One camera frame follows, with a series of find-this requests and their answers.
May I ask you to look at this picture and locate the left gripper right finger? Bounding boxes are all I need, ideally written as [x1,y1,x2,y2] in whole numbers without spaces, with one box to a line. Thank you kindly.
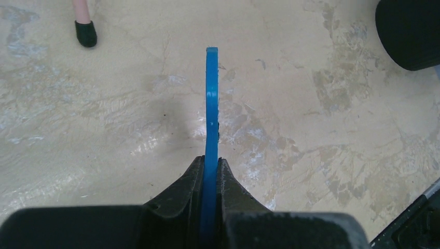
[216,159,370,248]

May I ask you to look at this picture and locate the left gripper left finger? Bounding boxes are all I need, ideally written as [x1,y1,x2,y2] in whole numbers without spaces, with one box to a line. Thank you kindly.
[1,156,204,248]

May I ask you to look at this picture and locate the blue hand brush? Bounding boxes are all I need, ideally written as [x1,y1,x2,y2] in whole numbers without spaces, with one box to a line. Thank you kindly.
[199,47,219,248]

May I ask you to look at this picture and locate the pink tripod stand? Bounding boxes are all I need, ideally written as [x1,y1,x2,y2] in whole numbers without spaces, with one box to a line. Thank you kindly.
[72,0,98,48]

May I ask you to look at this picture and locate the black trash bin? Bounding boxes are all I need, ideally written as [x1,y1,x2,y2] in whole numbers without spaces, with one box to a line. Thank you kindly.
[375,0,439,71]

